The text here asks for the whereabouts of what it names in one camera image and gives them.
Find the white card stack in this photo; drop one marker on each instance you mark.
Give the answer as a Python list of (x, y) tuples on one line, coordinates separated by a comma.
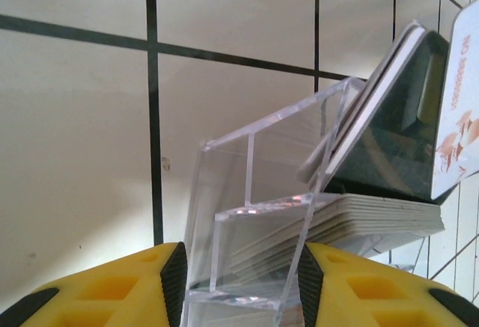
[(374, 222), (374, 102)]

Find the white card orange print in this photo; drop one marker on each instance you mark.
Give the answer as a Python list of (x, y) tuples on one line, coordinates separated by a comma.
[(456, 117)]

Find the black glossy card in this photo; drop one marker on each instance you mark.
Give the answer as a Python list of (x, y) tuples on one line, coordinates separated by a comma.
[(393, 155)]

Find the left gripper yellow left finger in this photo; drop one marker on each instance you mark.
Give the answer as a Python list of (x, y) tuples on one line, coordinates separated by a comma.
[(112, 297)]

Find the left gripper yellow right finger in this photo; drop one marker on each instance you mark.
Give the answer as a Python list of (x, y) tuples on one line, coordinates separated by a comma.
[(374, 297)]

